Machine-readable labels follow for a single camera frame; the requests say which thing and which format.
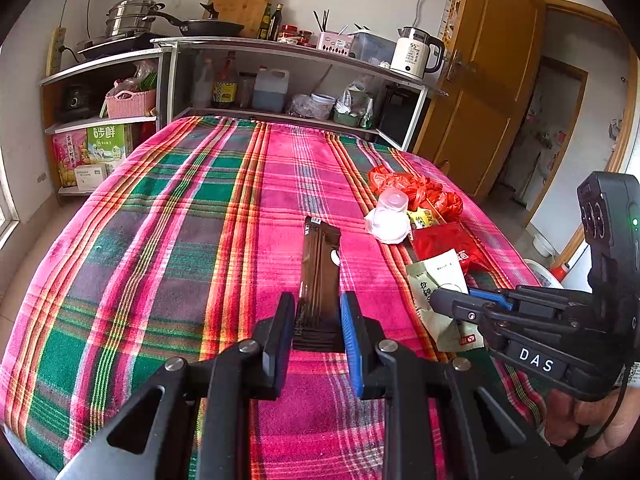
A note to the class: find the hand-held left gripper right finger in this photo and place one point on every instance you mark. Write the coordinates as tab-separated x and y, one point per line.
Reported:
352	350

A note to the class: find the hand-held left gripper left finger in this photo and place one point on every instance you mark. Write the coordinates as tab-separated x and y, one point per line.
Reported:
277	345

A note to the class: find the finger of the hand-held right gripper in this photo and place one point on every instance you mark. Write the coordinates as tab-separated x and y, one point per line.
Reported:
530	300
460	305

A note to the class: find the white round bin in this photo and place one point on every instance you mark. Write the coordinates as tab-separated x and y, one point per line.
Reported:
542	272

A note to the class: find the white paper pouch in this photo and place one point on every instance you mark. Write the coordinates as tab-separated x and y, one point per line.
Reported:
430	310

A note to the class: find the brown snack packet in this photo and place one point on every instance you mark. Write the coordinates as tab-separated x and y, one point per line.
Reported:
320	270

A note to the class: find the person's right hand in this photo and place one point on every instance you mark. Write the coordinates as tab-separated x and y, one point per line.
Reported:
617	425

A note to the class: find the red foil packet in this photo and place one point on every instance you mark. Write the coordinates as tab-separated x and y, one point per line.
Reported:
442	242

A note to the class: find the small yellow packet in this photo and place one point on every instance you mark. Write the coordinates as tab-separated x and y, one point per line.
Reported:
422	218

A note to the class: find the red plastic bag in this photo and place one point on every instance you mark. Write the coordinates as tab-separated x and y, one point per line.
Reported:
430	192

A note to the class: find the clear plastic cup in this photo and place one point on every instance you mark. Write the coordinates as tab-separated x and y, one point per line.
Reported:
392	207

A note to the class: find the plaid blanket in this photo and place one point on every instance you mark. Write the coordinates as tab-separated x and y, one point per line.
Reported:
175	240

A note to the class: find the large black appliance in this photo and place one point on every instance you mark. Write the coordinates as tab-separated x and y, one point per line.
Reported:
397	110

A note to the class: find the green white packet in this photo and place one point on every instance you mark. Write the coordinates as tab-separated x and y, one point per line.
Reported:
367	115

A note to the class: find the green bowl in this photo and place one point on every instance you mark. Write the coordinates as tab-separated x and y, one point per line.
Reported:
347	119

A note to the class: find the wooden door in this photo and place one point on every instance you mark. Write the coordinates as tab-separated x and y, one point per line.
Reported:
480	85

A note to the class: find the crumpled clear plastic bag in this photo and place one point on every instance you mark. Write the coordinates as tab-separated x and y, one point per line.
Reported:
300	106

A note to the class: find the white lidded tub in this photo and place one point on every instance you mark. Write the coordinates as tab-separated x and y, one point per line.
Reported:
324	105

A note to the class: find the small white box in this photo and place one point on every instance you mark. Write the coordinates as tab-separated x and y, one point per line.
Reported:
92	176

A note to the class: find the plastic jug of dark liquid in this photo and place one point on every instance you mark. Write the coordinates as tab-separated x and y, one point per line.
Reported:
270	92

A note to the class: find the white electric kettle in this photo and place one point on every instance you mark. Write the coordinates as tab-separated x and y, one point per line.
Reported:
407	57

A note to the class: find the dark jar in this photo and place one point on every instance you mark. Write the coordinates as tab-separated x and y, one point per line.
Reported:
246	92

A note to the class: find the red capped sauce bottle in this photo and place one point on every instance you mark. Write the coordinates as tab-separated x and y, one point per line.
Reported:
225	90

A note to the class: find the green white carton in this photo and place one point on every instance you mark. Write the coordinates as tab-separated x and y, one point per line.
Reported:
107	145

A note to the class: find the grey underlay cloth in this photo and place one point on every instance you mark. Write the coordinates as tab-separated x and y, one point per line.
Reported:
35	460

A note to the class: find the clear plastic bottle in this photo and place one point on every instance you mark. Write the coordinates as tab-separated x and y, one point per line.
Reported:
202	85

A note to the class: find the clear storage container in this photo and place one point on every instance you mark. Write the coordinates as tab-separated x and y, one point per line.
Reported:
372	47

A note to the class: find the wide white metal rack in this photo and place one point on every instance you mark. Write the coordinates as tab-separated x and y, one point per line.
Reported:
172	85

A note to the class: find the pink rice bag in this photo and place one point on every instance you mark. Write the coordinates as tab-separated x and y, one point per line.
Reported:
70	155

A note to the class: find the pink woven basket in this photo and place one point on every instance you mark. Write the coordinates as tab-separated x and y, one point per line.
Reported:
130	105

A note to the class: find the pink utensil holder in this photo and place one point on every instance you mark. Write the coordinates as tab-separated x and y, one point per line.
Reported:
334	45

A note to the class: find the red lidded jar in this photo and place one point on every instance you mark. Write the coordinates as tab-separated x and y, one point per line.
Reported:
287	35

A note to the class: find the small black appliance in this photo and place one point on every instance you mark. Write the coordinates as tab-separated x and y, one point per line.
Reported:
76	100

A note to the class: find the dark glass bottle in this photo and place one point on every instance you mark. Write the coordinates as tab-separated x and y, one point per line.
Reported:
276	25

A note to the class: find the green oil bottle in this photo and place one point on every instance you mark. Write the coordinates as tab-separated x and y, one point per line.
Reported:
265	25

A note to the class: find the black frying pan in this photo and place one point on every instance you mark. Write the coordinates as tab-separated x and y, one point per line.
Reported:
210	27

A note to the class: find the narrow white metal rack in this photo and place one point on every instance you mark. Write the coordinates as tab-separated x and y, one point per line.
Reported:
100	62

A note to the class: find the black induction cooker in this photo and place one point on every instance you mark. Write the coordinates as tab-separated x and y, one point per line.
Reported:
115	45

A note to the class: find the bamboo cutting board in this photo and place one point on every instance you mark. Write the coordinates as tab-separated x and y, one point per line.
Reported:
245	2

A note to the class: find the steel steamer pot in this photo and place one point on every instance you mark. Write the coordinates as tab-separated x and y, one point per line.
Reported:
127	17

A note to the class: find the yellowed power strip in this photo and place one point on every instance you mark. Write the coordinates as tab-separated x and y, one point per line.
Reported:
55	52

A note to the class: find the wooden door frame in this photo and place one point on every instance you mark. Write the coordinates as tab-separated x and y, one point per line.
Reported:
580	12

